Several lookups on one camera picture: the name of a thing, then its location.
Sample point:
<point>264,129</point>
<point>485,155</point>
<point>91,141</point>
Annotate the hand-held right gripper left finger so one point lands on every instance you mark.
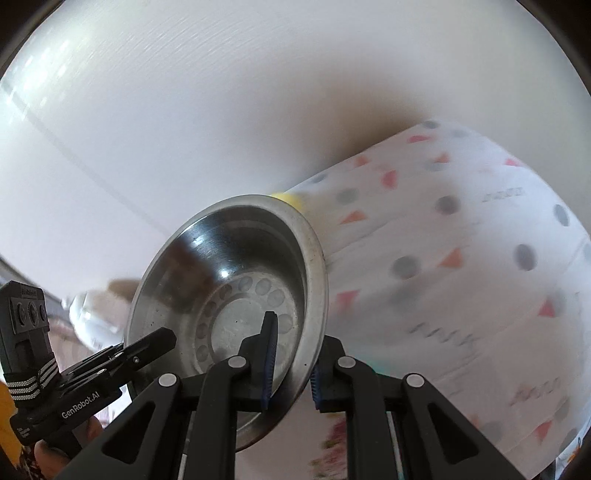
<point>268,360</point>

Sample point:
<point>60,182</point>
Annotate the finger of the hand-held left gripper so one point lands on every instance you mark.
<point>138,350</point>

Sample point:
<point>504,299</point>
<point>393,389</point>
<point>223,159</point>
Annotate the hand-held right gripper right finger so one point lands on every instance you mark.
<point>316,385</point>

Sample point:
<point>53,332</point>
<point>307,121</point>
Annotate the stainless steel bowl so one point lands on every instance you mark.
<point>221,258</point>

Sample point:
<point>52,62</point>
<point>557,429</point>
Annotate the yellow plastic bowl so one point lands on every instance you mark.
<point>291,201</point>

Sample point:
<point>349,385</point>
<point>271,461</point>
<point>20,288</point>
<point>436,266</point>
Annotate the person's left hand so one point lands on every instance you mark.
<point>55,466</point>

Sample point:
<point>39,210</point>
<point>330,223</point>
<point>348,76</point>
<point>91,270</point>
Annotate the white ceramic electric kettle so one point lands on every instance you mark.
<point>92,318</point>

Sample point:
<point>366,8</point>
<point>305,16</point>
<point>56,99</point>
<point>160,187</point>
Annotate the yellow cloth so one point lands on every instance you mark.
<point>9,429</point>

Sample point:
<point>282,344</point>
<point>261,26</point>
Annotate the patterned plastic tablecloth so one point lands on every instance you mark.
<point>461,277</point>

